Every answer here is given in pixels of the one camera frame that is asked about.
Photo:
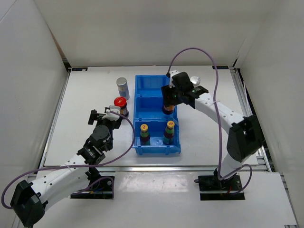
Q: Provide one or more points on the blue three-compartment plastic bin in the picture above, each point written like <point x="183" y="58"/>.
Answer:
<point x="148" y="103"/>

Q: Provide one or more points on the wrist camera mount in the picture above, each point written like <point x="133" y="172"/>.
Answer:
<point x="172" y="73"/>
<point x="112" y="113"/>

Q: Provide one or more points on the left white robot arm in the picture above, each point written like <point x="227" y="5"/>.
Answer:
<point x="31" y="200"/>

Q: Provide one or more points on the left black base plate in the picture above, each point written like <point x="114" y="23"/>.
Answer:
<point x="104" y="189"/>

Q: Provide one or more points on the red-lid chili jar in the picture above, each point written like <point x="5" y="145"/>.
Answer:
<point x="122" y="103"/>
<point x="168" y="110"/>

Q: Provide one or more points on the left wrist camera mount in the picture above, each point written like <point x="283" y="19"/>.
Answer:
<point x="112" y="113"/>

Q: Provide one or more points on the silver-capped shaker can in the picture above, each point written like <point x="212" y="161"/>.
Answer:
<point x="123" y="87"/>
<point x="195" y="81"/>

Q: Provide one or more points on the right black corner label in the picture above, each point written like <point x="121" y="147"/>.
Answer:
<point x="220" y="67"/>

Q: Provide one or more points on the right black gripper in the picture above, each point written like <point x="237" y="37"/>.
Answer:
<point x="166" y="91"/>

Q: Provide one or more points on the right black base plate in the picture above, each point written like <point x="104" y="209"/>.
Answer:
<point x="211" y="189"/>

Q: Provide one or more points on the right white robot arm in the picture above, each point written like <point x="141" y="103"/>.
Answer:
<point x="245" y="136"/>

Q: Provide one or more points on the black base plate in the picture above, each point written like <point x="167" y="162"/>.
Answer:
<point x="104" y="189"/>
<point x="211" y="189"/>

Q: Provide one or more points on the left black corner label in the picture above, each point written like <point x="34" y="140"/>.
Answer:
<point x="79" y="69"/>

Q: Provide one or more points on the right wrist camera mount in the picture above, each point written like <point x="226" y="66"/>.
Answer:
<point x="172" y="73"/>

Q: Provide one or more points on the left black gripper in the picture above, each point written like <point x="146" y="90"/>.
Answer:
<point x="95" y="116"/>

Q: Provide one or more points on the yellow-cap sauce bottle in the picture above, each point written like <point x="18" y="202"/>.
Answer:
<point x="144" y="135"/>
<point x="168" y="136"/>

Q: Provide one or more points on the black corner label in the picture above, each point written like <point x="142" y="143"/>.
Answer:
<point x="79" y="69"/>
<point x="220" y="67"/>

